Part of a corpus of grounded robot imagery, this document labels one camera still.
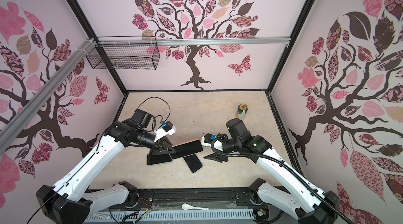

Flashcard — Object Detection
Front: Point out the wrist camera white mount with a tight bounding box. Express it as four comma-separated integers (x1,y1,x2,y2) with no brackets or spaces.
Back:
200,133,222,149
154,121,176,142

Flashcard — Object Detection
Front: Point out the white plastic spoon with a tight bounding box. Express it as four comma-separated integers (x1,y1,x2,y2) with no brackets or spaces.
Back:
182,203,209,211

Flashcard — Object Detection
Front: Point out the black smartphone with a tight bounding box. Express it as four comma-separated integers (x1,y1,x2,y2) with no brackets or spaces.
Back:
171,142,203,160

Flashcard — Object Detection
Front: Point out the black phone white case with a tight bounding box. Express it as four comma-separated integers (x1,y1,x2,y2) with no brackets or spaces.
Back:
147,154,173,166

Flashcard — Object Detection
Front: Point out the aluminium bar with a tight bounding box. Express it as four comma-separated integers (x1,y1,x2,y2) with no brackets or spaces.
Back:
1,38,96,153
98,37,291,46

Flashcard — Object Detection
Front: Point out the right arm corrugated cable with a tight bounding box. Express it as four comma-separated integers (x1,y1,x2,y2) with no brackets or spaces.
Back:
210,134,355,224

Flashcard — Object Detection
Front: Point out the black phone clear case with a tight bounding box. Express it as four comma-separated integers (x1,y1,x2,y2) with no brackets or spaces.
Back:
184,154,203,173

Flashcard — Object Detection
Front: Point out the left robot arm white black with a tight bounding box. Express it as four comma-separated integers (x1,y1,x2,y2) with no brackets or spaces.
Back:
36,109,176,224

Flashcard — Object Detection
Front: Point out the white slotted cable duct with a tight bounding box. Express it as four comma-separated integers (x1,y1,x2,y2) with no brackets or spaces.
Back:
84,209,255,224

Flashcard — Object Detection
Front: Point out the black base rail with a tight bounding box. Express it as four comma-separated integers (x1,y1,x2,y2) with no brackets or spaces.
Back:
84,187,315,215

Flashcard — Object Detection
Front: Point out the aluminium bar back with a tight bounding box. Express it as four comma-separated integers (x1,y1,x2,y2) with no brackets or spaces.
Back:
98,37,291,46

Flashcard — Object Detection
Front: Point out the aluminium bar left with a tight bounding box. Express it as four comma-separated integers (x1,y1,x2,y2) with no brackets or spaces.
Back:
1,38,96,153

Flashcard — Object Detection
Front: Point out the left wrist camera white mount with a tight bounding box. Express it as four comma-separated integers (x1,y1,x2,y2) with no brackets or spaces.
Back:
154,121,176,142

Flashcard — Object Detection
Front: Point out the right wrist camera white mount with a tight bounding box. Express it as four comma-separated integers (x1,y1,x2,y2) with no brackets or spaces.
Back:
200,133,222,149

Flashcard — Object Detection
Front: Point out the pink phone case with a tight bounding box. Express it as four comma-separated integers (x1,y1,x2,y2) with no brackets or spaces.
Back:
173,139,200,147

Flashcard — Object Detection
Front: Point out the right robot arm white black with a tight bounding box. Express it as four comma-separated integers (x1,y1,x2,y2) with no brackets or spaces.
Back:
201,118,340,224

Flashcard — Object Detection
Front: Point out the black wire basket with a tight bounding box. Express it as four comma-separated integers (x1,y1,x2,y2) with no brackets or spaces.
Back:
86,35,160,70

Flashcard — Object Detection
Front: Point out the green beverage can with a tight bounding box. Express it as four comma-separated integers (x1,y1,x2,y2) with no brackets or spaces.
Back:
236,104,248,120

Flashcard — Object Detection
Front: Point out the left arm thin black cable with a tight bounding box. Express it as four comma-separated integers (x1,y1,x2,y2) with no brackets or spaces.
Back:
135,96,172,132

